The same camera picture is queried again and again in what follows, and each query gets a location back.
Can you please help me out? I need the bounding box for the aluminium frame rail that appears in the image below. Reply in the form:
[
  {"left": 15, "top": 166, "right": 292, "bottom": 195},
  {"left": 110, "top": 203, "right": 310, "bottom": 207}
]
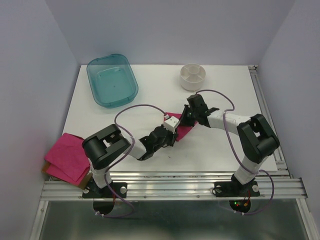
[{"left": 29, "top": 64, "right": 320, "bottom": 240}]

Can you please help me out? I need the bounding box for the brown cardboard tray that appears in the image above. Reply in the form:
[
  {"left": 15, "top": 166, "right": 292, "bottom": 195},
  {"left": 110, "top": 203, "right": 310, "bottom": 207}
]
[{"left": 41, "top": 162, "right": 92, "bottom": 190}]

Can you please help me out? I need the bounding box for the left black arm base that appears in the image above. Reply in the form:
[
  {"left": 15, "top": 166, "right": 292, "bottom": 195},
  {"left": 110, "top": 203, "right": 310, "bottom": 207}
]
[{"left": 82, "top": 180, "right": 128, "bottom": 199}]

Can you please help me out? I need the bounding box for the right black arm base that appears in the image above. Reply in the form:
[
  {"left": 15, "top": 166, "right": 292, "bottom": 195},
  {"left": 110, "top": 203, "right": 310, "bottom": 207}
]
[{"left": 211, "top": 175, "right": 260, "bottom": 198}]

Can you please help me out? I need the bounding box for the pink napkin stack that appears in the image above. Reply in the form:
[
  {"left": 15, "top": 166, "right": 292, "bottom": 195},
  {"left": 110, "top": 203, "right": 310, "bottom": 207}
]
[{"left": 41, "top": 133, "right": 90, "bottom": 187}]

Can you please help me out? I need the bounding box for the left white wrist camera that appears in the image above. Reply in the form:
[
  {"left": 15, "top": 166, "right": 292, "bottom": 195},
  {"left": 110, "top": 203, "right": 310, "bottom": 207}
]
[{"left": 163, "top": 116, "right": 180, "bottom": 133}]

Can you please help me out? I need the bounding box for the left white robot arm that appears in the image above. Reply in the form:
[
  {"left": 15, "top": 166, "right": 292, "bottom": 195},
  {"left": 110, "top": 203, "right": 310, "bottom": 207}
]
[{"left": 82, "top": 124, "right": 178, "bottom": 197}]

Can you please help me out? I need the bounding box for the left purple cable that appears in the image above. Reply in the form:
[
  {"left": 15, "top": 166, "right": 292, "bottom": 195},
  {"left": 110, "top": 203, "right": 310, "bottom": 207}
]
[{"left": 96, "top": 104, "right": 171, "bottom": 219}]

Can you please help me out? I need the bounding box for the teal plastic bin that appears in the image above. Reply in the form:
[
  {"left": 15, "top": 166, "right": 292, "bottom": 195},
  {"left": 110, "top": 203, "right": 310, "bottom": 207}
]
[{"left": 86, "top": 54, "right": 139, "bottom": 109}]

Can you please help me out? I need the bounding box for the white utensil holder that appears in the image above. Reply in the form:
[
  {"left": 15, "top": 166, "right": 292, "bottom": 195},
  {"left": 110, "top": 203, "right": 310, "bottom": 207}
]
[{"left": 179, "top": 63, "right": 206, "bottom": 92}]

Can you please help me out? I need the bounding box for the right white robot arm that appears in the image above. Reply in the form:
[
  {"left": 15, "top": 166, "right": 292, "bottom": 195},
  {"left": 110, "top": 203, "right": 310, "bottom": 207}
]
[{"left": 180, "top": 93, "right": 280, "bottom": 196}]

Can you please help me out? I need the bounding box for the pink paper napkin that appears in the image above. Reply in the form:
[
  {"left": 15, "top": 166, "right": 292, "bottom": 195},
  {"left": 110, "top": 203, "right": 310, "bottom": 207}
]
[{"left": 166, "top": 112, "right": 194, "bottom": 142}]

